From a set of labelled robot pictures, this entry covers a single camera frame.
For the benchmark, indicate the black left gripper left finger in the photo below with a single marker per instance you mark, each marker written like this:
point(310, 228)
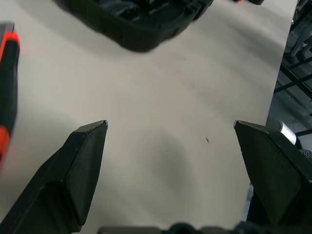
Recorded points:
point(61, 185)

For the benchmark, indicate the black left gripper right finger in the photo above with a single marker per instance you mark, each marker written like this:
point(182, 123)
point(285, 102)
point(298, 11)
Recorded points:
point(273, 170)

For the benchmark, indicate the white cylindrical part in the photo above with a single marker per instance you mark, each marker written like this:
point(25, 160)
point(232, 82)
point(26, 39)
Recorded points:
point(287, 132)

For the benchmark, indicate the dark metal frame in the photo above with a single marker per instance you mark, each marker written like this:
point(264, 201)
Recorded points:
point(296, 48)

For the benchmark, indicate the grey perforated part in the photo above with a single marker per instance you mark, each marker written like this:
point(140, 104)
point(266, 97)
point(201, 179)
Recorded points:
point(306, 154)

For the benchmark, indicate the black plastic tool case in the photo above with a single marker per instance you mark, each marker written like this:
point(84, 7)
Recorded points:
point(136, 29)

